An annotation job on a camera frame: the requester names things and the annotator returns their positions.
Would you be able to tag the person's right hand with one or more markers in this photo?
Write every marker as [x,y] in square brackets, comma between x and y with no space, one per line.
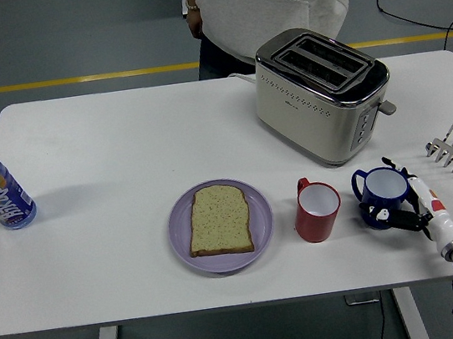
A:
[195,24]

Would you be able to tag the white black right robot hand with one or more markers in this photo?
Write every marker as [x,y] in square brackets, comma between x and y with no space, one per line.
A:
[440,219]

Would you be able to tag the blue enamel cup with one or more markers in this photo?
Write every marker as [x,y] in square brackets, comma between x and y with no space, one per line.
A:
[385,185]

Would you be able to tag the red enamel cup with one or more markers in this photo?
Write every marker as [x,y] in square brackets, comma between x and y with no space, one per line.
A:
[314,226]

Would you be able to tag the slice of toast bread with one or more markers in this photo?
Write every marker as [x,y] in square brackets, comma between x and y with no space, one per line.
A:
[219,221]

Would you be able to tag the person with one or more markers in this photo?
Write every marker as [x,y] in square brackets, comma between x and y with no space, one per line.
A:
[270,3]

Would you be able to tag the cream and chrome toaster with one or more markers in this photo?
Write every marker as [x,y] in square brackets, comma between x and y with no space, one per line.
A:
[309,124]

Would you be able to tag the purple round plate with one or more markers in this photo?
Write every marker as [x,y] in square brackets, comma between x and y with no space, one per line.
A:
[260,215]

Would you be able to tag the grey under-table bracket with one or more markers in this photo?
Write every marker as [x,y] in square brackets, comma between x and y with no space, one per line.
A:
[360,299]

